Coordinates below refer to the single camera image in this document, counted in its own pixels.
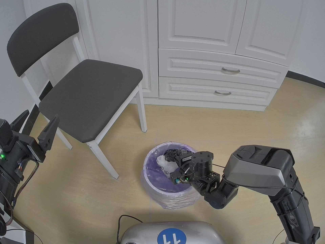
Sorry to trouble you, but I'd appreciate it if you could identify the white chair grey seat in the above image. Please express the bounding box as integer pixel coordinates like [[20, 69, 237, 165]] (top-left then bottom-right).
[[6, 2, 148, 180]]

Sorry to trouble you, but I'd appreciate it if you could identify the purple plastic bag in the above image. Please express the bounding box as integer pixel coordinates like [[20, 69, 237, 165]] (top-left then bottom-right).
[[140, 141, 204, 210]]

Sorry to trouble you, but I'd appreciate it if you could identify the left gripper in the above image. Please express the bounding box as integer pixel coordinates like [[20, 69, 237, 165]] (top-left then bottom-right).
[[0, 110, 60, 173]]

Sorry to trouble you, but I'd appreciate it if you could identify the grey trash bin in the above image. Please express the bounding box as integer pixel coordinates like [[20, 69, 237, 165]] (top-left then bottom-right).
[[143, 142, 201, 209]]

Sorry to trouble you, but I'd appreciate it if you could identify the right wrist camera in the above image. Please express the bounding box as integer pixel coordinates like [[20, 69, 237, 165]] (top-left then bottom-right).
[[170, 170, 190, 186]]

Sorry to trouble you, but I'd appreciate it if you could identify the black cable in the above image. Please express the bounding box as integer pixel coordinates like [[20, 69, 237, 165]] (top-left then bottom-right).
[[116, 214, 144, 243], [274, 229, 289, 244]]

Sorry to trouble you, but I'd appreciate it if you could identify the white wardrobe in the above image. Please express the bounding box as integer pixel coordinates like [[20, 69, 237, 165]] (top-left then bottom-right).
[[21, 0, 309, 112]]

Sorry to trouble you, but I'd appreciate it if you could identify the white printed wrapper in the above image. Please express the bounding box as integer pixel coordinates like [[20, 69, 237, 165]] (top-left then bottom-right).
[[156, 155, 180, 179]]

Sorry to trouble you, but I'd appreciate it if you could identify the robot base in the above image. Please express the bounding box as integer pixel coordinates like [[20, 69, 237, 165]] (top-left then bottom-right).
[[6, 221, 227, 244]]

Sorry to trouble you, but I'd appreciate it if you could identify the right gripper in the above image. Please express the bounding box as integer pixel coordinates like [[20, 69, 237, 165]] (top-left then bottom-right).
[[176, 151, 197, 173]]

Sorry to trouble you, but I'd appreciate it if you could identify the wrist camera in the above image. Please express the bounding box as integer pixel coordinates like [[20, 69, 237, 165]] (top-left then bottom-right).
[[170, 170, 190, 186], [0, 119, 13, 152]]

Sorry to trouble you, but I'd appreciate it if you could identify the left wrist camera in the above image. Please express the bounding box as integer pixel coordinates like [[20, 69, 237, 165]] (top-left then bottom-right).
[[0, 119, 13, 152]]

